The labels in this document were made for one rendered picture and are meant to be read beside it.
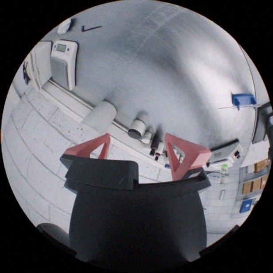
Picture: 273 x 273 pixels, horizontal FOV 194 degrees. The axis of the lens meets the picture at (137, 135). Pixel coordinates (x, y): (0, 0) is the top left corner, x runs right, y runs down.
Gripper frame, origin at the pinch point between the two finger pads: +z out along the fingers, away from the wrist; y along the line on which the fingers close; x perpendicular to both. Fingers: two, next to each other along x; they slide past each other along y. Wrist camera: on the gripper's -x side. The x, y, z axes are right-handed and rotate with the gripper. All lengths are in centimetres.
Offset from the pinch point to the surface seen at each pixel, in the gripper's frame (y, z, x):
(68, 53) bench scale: 24.3, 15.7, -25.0
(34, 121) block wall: 65, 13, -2
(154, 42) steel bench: -3.9, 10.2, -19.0
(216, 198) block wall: -215, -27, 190
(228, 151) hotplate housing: -43.8, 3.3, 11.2
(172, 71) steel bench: -8.7, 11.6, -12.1
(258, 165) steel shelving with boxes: -268, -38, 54
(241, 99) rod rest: -29.1, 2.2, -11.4
